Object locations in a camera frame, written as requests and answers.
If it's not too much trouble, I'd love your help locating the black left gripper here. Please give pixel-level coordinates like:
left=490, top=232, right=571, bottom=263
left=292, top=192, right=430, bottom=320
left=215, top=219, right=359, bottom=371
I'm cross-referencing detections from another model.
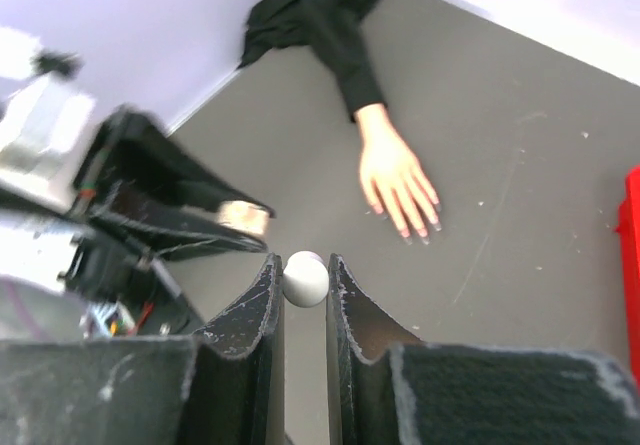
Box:
left=69, top=107, right=275, bottom=275

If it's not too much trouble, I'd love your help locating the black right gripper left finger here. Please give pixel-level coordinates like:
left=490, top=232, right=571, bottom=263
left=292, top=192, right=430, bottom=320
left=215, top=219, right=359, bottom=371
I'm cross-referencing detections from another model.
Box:
left=1, top=254, right=284, bottom=444

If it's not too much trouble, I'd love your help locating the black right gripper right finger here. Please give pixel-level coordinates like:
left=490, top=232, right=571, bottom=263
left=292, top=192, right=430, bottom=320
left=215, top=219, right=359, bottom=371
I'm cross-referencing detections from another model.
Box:
left=326, top=254, right=639, bottom=444

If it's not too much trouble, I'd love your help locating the beige nail polish bottle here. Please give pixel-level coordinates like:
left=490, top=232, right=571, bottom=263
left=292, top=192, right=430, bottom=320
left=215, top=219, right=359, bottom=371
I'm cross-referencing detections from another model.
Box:
left=216, top=200, right=270, bottom=237

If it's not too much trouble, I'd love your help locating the white nail polish cap brush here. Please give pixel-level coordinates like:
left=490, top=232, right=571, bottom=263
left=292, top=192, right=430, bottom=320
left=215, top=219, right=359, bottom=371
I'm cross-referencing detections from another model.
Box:
left=283, top=251, right=329, bottom=308

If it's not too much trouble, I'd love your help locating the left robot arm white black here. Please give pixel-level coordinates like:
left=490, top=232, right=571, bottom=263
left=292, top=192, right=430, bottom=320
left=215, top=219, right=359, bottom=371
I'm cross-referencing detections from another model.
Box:
left=1, top=107, right=275, bottom=338

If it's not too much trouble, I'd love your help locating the mannequin hand with long nails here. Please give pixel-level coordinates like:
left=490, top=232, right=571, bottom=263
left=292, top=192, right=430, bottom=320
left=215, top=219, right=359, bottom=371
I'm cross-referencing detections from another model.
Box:
left=354, top=103, right=442, bottom=244

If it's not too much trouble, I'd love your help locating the black sleeve cloth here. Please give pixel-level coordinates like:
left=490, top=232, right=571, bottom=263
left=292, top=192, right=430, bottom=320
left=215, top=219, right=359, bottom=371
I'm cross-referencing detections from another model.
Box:
left=239, top=0, right=385, bottom=118

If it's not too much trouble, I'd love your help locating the red plastic tray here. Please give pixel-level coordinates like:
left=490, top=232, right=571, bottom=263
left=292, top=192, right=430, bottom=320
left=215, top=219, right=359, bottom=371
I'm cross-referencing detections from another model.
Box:
left=615, top=164, right=640, bottom=321

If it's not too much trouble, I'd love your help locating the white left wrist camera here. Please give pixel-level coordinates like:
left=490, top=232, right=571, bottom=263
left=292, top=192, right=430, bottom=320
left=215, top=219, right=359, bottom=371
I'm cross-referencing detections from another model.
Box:
left=1, top=26, right=98, bottom=213

